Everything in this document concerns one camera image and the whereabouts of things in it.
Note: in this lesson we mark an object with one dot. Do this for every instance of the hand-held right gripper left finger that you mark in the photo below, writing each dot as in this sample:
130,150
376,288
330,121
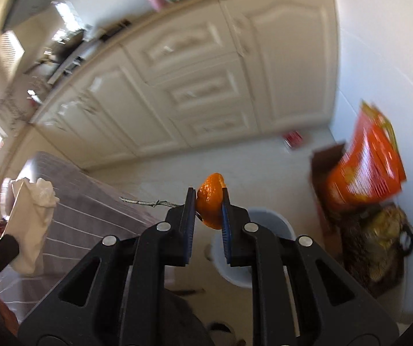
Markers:
191,220

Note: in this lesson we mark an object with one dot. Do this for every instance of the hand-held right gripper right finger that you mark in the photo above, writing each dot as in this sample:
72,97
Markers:
225,230

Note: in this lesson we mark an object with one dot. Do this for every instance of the orange peel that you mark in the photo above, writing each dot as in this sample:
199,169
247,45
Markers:
210,202

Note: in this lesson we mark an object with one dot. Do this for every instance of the white paper bag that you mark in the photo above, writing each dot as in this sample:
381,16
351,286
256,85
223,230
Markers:
26,230

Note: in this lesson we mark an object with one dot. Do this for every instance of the white trash bin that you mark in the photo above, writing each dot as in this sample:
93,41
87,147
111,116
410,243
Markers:
271,221

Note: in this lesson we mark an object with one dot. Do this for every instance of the thin grey stick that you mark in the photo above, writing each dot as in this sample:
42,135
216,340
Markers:
145,202

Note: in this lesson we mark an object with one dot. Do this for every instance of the crumpled clear plastic bag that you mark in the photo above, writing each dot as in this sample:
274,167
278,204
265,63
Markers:
48,191

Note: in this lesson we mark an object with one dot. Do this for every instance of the round table checkered cloth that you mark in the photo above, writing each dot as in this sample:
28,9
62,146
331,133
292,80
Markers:
84,205

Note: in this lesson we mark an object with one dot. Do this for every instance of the small red packet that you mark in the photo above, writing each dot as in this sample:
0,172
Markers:
293,140

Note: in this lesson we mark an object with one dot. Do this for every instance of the brown cardboard box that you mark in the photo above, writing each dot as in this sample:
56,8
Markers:
321,165

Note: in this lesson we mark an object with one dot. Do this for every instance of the cream lower cabinets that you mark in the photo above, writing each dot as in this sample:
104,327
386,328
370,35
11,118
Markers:
199,79

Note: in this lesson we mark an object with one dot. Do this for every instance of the brown patterned bag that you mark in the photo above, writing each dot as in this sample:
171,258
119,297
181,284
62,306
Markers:
372,245

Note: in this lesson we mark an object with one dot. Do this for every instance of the orange printed bag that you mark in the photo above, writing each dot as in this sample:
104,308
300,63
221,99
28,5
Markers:
365,158

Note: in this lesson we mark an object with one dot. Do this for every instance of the cream lattice door cabinet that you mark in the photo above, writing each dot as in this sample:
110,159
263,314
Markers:
8,54

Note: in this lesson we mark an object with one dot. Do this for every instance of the black glass gas stove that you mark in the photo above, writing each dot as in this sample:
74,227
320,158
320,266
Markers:
69,50

